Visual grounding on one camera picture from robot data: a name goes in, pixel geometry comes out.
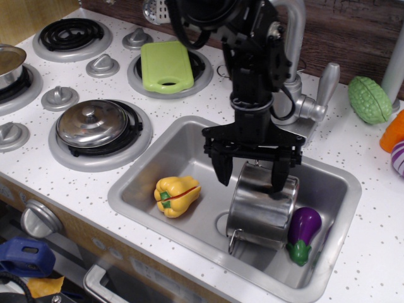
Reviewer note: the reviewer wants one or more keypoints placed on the grey stove knob front-left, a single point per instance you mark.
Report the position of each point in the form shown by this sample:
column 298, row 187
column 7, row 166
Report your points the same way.
column 13, row 136

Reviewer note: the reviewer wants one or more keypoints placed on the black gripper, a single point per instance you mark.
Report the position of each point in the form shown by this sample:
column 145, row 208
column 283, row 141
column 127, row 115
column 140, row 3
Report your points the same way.
column 253, row 135

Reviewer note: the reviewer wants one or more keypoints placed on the silver slotted utensil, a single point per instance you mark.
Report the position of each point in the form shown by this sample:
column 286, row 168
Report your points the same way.
column 156, row 12

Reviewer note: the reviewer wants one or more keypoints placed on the steel pot lid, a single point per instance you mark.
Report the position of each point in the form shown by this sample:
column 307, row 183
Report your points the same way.
column 92, row 123

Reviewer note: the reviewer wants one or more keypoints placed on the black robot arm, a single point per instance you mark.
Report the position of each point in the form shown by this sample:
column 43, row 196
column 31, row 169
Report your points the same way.
column 255, row 59

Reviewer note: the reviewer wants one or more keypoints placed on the yellow cloth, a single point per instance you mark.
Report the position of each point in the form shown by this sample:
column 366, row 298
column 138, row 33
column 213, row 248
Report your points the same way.
column 41, row 287

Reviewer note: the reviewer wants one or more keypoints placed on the stainless steel pot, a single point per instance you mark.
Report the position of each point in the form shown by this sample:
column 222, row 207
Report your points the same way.
column 257, row 214

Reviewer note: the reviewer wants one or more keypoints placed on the silver toy faucet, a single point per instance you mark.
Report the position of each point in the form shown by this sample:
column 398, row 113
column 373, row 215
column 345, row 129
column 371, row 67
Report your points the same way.
column 294, row 111

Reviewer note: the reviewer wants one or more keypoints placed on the grey stove knob back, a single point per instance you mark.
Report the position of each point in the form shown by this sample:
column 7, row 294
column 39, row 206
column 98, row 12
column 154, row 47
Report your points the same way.
column 135, row 40

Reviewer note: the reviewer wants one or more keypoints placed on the yellow toy bell pepper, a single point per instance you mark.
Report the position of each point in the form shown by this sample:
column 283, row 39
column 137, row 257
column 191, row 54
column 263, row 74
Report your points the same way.
column 174, row 195

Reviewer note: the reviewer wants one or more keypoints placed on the front left stove burner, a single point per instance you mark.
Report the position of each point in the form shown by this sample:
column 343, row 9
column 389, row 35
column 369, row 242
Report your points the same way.
column 28, row 94

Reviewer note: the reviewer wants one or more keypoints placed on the grey stove knob middle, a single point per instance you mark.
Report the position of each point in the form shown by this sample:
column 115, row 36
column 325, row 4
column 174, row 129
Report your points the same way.
column 102, row 67

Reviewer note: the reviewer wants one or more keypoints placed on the grey oven dial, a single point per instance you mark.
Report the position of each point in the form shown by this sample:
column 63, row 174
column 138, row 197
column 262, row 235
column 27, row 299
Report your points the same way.
column 38, row 221

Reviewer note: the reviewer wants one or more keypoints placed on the grey oven door handle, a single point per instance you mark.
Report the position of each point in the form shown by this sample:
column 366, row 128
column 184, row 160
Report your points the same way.
column 114, row 285

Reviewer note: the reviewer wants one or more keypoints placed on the back left stove burner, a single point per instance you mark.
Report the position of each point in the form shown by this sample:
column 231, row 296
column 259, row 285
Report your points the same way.
column 71, row 40

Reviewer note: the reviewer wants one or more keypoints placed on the silver sink basin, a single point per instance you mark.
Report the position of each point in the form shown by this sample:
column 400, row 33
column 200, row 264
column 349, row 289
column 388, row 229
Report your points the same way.
column 332, row 192

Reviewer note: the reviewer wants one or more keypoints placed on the orange toy vegetable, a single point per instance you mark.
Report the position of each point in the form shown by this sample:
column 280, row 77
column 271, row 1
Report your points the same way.
column 393, row 133

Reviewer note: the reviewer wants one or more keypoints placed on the green toy cutting board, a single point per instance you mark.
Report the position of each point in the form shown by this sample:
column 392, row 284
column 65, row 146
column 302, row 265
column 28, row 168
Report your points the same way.
column 165, row 67

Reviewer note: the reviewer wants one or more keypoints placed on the purple toy eggplant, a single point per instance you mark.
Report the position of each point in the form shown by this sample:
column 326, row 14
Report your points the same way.
column 306, row 222

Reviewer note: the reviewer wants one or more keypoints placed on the front right stove burner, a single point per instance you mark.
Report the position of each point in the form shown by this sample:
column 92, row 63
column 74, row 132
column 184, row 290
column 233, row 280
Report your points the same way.
column 127, row 148

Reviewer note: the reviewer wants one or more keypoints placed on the purple striped toy vegetable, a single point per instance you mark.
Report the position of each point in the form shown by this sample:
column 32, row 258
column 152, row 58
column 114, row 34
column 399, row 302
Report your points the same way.
column 397, row 157

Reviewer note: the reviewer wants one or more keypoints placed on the blue clamp tool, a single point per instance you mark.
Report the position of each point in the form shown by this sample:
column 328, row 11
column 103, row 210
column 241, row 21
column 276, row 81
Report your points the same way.
column 27, row 258

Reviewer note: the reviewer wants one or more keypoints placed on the grey vertical pole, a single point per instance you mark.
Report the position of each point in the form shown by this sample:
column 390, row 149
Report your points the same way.
column 393, row 76

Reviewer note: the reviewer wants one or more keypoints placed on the steel pot on burner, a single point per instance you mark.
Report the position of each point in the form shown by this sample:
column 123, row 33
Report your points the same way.
column 12, row 59

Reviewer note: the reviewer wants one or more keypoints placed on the small steel bowl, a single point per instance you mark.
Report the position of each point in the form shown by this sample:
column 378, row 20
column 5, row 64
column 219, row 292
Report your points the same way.
column 222, row 71

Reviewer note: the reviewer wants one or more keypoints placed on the grey stove knob centre-left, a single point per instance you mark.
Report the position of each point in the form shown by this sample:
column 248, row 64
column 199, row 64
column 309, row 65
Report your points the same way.
column 59, row 98

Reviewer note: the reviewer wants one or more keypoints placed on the green bumpy toy vegetable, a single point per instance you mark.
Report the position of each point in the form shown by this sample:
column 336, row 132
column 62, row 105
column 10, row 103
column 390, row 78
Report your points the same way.
column 369, row 101

